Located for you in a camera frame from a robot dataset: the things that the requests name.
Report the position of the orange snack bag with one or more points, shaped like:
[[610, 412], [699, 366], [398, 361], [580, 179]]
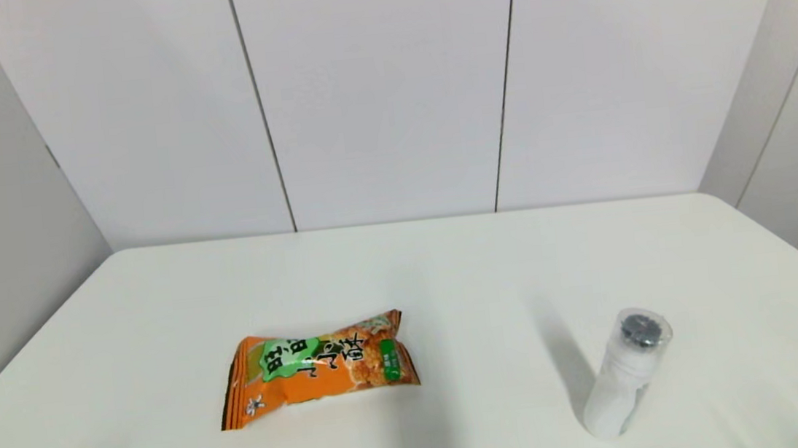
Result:
[[312, 384]]

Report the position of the white plastic bottle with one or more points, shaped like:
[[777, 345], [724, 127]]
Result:
[[623, 385]]

